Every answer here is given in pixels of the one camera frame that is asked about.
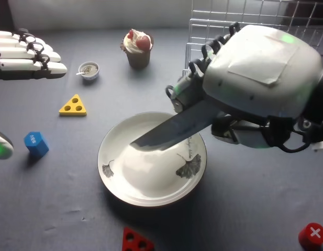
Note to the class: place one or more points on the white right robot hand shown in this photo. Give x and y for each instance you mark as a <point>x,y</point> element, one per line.
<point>260,68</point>

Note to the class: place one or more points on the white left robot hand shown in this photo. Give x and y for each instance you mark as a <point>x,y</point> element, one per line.
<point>20,64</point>

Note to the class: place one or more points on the white plate with ginkgo print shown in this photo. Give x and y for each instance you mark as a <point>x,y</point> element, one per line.
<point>150,172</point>

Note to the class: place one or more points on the small white plastic spoon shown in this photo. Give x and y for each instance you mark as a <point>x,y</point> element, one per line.
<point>80,73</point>

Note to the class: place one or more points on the yellow triangle block with holes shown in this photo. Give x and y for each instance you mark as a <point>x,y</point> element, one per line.
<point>73,109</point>

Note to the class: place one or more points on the small bowl with green sauce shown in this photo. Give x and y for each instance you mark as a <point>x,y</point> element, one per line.
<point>90,70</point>

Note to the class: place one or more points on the blue hexagonal block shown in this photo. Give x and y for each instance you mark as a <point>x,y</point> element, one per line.
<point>35,145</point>

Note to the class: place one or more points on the cupcake with cream and strawberries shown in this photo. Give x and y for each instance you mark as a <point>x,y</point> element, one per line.
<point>137,49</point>

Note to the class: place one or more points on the red cylinder with white cross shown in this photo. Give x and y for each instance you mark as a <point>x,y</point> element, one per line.
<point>311,235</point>

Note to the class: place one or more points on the red triangle block with holes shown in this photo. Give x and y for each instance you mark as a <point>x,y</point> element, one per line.
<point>136,239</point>

